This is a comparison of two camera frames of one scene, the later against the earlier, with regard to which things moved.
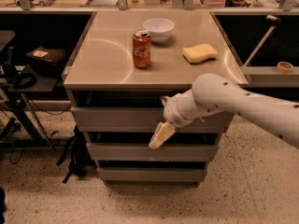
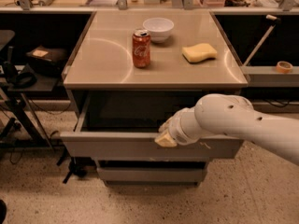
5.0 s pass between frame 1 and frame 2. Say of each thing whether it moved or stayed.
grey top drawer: moved
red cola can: stayed
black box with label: stayed
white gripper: moved
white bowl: stayed
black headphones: stayed
